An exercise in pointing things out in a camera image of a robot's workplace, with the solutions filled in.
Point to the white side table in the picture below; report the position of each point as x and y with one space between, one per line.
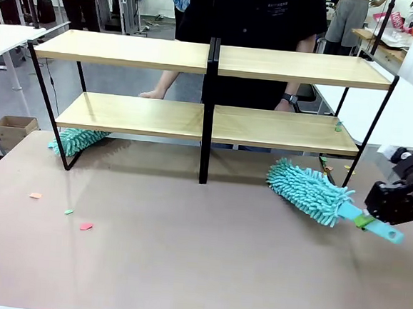
8 42

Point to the person's left forearm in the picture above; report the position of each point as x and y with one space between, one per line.
305 44

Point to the black chair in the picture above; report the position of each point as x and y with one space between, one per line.
309 94

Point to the person in grey shorts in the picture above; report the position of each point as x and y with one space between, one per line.
346 18

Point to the red pink sign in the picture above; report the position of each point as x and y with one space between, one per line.
397 20

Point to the wooden two-tier shelf black frame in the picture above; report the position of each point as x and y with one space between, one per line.
306 68
128 52

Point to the person's right forearm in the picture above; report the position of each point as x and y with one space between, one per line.
167 83

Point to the black wrist watch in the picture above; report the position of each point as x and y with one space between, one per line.
290 98

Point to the large white table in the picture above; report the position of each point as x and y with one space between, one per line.
353 105

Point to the cardboard box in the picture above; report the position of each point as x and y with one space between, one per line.
15 130

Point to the person's right hand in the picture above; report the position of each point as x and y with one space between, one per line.
153 94

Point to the person's left hand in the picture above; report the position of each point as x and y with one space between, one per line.
284 107

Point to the black slanted pole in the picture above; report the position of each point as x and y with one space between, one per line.
380 32

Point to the wooden workbench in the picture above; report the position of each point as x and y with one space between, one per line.
386 52

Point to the small green paper scrap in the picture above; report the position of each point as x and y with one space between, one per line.
68 211

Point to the person in black shirt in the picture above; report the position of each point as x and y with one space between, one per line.
252 22

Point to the red paper scrap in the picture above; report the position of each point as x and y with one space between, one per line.
86 226

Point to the black green-tipped right gripper finger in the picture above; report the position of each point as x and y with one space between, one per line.
392 205
365 229

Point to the black backpack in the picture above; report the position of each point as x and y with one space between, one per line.
46 10

